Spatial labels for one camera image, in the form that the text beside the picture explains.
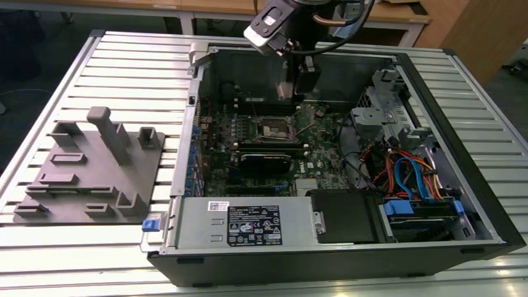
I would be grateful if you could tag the metal disk bay cage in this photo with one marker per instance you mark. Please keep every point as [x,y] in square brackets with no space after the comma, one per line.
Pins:
[370,119]

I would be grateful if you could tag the grey power supply unit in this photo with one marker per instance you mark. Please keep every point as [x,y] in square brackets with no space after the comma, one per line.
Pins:
[198,229]

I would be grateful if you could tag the wooden cabinet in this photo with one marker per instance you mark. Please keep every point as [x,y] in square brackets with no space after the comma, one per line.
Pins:
[487,31]

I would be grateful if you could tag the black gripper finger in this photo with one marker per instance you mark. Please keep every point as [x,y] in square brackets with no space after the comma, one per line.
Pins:
[291,69]
[307,80]

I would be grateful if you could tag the small silver heatsink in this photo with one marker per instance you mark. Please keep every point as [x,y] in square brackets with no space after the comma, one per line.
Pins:
[307,183]

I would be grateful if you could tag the hard disk in blue carrier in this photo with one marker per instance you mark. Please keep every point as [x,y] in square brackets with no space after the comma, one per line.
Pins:
[398,206]

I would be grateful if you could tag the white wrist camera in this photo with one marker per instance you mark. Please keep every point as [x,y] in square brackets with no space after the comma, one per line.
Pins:
[265,34]

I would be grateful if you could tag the CPU socket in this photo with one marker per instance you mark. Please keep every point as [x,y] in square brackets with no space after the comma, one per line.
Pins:
[274,130]

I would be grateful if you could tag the black graphics card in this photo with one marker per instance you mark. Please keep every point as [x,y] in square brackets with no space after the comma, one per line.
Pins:
[265,165]

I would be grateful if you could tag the green motherboard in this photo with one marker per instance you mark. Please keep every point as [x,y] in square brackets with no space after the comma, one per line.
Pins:
[326,154]

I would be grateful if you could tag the blue plastic latch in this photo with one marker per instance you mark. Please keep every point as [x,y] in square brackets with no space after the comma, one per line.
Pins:
[150,226]

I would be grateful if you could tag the black RAM slot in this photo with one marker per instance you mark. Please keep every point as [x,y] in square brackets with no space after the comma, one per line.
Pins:
[269,109]
[265,103]
[273,151]
[273,144]

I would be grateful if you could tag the wooden desk white frame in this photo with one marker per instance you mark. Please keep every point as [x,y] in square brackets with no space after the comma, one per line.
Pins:
[397,15]
[103,9]

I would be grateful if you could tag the black plastic drive cover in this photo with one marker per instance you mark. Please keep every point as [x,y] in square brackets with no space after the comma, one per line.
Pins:
[347,216]

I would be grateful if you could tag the black PC case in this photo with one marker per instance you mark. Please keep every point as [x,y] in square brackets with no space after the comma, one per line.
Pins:
[330,269]

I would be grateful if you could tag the grey parts rack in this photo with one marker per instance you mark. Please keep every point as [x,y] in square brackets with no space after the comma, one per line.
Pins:
[103,173]

